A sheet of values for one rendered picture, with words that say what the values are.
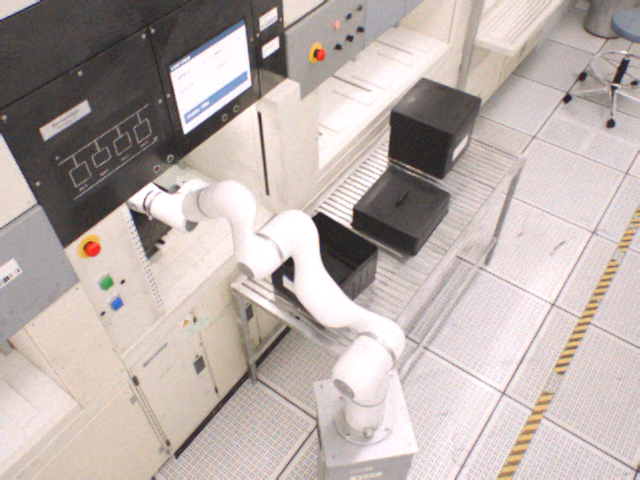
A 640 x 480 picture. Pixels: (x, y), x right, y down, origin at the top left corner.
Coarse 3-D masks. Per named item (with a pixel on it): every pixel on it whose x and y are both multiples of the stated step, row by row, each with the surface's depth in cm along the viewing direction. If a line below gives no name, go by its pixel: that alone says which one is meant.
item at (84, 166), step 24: (0, 0) 104; (24, 0) 107; (264, 24) 167; (192, 48) 147; (264, 48) 172; (168, 72) 144; (144, 96) 141; (120, 120) 139; (144, 120) 145; (72, 144) 130; (96, 144) 136; (120, 144) 142; (144, 144) 149; (72, 168) 133; (96, 168) 139; (120, 168) 146; (72, 192) 136; (96, 240) 151; (192, 336) 212; (240, 384) 268; (216, 408) 258
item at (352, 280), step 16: (320, 224) 219; (336, 224) 212; (320, 240) 226; (336, 240) 219; (352, 240) 211; (336, 256) 220; (352, 256) 218; (368, 256) 210; (288, 272) 198; (336, 272) 217; (352, 272) 217; (368, 272) 206; (288, 288) 206; (352, 288) 202
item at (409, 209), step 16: (384, 176) 237; (400, 176) 237; (368, 192) 231; (384, 192) 231; (400, 192) 231; (416, 192) 231; (432, 192) 231; (448, 192) 230; (368, 208) 225; (384, 208) 225; (400, 208) 225; (416, 208) 225; (432, 208) 225; (352, 224) 232; (368, 224) 226; (384, 224) 221; (400, 224) 220; (416, 224) 220; (432, 224) 225; (384, 240) 227; (400, 240) 221; (416, 240) 217
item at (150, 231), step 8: (136, 216) 188; (144, 216) 191; (136, 224) 189; (144, 224) 193; (152, 224) 197; (160, 224) 201; (144, 232) 195; (152, 232) 199; (160, 232) 203; (144, 240) 197; (152, 240) 201; (160, 240) 208; (144, 248) 199
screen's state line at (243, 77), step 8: (232, 80) 166; (240, 80) 169; (224, 88) 165; (232, 88) 168; (208, 96) 161; (216, 96) 164; (224, 96) 166; (200, 104) 159; (208, 104) 162; (192, 112) 158; (200, 112) 161; (192, 120) 160
